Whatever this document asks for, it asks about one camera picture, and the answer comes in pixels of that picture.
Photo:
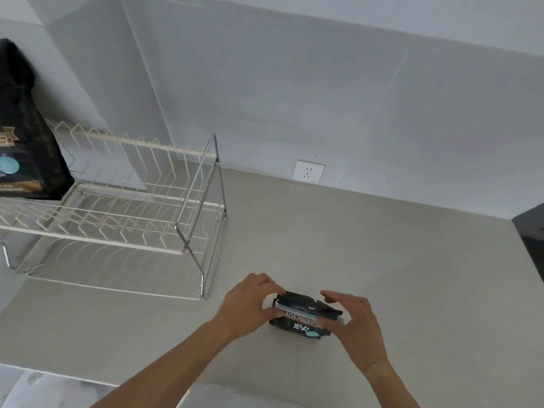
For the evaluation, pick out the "person's left forearm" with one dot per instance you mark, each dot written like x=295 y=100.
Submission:
x=170 y=366

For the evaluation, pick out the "large black foil bag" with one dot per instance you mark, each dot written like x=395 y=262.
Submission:
x=26 y=135

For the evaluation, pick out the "person's left hand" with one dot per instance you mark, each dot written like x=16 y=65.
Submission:
x=243 y=306

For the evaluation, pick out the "person's left thumb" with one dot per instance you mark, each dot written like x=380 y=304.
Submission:
x=272 y=313

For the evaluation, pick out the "person's right forearm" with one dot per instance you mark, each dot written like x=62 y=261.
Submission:
x=392 y=386

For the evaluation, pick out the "white wall socket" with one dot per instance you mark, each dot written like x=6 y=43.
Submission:
x=309 y=171

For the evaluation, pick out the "person's right hand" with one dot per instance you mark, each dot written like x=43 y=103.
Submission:
x=362 y=328

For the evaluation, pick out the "small black snack packet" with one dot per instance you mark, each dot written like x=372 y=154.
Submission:
x=302 y=321

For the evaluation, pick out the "person's right thumb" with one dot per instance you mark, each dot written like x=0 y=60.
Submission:
x=340 y=328

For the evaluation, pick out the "dark countertop appliance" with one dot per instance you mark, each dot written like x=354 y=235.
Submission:
x=532 y=237

